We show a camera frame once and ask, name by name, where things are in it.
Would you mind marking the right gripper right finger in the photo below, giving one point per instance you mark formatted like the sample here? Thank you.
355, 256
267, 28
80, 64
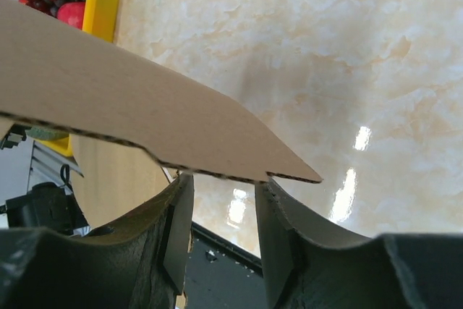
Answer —
311, 262

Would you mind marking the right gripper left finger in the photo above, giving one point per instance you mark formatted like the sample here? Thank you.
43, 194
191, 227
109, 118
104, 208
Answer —
135, 261

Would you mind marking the brown cardboard box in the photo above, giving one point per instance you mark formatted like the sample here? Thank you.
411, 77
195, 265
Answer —
58, 77

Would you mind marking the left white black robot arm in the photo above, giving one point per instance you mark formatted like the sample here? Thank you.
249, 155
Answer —
47, 205

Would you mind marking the green melon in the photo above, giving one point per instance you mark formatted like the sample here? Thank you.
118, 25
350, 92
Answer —
45, 134

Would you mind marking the red tomato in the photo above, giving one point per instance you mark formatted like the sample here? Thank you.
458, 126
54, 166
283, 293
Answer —
72, 13

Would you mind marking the yellow plastic tray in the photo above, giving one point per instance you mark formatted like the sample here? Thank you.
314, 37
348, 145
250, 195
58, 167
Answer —
103, 1

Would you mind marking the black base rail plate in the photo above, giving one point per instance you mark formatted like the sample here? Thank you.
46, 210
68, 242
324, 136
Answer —
220, 274

